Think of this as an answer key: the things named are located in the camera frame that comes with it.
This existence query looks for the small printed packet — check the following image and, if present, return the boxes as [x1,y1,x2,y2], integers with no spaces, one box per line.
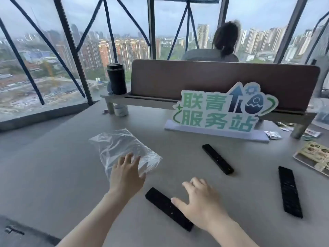
[303,128,322,138]

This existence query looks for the person's left forearm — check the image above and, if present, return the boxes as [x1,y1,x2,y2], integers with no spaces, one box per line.
[55,190,134,247]

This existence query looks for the grey office chair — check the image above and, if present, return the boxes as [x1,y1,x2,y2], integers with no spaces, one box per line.
[307,55,329,98]

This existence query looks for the person's right hand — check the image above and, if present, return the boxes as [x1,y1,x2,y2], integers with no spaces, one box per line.
[170,177,232,232]

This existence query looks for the illustrated card booklet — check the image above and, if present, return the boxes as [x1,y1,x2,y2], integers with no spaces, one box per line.
[293,141,329,177]

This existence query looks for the clear plastic bag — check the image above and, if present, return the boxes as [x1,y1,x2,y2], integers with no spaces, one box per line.
[88,128,163,182]

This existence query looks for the green and white desk sign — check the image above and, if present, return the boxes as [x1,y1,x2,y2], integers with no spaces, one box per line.
[164,81,279,144]

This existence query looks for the black tumbler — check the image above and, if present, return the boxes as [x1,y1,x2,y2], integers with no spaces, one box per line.
[106,63,127,96]

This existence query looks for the white tape roll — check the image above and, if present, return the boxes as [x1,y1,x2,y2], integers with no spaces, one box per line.
[113,104,129,118]

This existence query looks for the brown desk partition panel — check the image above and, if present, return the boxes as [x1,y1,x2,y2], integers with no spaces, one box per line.
[130,59,321,115]

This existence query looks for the person's left hand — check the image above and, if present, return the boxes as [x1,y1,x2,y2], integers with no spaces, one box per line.
[109,152,146,201]

